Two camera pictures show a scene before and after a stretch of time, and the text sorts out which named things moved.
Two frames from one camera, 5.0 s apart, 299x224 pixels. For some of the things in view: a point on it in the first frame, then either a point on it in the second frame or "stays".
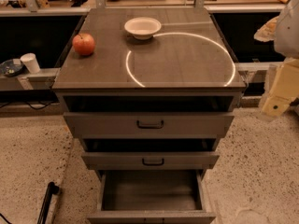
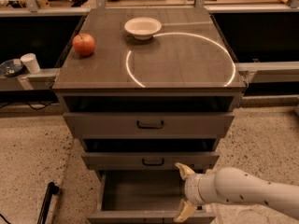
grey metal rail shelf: (43, 79) stays
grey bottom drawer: (151, 197) stays
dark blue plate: (9, 69) stays
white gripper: (288, 32) -> (191, 188)
